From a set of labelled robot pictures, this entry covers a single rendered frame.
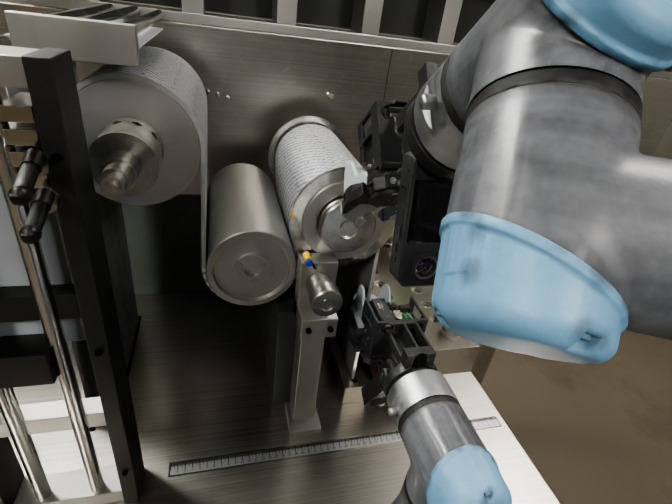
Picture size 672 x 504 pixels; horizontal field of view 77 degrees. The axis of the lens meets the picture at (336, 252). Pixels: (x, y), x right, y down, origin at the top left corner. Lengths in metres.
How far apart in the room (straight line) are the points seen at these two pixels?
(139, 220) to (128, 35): 0.52
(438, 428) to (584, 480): 1.70
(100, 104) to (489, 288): 0.44
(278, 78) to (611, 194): 0.70
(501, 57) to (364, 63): 0.65
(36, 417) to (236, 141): 0.53
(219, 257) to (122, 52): 0.26
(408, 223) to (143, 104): 0.31
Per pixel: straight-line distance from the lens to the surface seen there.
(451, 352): 0.75
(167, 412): 0.78
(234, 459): 0.71
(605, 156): 0.19
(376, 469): 0.72
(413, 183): 0.34
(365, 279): 0.66
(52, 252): 0.47
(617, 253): 0.18
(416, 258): 0.36
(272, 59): 0.82
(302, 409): 0.72
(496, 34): 0.24
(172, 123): 0.51
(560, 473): 2.10
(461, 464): 0.45
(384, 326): 0.55
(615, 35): 0.21
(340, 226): 0.55
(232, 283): 0.60
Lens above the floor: 1.49
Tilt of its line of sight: 30 degrees down
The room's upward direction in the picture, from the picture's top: 8 degrees clockwise
